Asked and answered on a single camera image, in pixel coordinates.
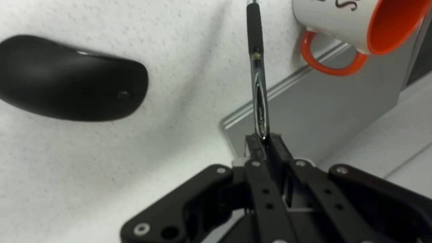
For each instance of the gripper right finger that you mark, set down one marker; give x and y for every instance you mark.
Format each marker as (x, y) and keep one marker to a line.
(324, 192)

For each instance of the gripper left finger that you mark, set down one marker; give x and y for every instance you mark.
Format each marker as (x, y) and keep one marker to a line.
(263, 189)

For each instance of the black pen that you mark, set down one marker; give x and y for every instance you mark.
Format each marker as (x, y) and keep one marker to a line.
(255, 40)

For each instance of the white mug with orange inside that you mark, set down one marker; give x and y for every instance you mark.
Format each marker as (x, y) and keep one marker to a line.
(341, 23)

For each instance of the black computer mouse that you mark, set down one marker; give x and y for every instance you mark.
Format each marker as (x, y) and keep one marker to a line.
(67, 81)

